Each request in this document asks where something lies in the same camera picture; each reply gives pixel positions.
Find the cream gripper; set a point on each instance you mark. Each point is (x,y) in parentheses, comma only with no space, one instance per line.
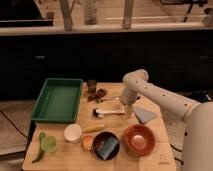
(128,110)

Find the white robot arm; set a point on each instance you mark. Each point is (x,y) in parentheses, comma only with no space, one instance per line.
(197,152)

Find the green plastic tray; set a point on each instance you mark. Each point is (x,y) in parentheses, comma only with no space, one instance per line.
(58,101)

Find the blue grey folded cloth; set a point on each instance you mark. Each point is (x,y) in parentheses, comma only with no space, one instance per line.
(143,115)

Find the brown crumpled object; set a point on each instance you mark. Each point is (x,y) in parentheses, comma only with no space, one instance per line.
(100,93)

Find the orange red bowl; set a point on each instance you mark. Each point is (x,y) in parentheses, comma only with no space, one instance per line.
(139,140)

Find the dark brown cup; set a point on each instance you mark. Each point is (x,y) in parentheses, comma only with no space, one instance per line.
(91,84)

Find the black bowl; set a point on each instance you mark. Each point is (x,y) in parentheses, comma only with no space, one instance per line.
(98,142)

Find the blue sponge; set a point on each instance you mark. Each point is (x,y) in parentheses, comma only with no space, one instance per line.
(108,147)

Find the white cup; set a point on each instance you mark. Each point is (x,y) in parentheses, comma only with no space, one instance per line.
(72,133)

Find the dark blue floor object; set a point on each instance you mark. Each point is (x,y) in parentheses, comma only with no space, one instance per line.
(201,96)

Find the light green cup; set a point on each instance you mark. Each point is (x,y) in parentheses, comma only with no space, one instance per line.
(49,144)

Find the green chili pepper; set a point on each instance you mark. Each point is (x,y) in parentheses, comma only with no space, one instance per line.
(42,135)

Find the small black handled brush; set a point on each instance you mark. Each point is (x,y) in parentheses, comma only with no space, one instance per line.
(114,98)

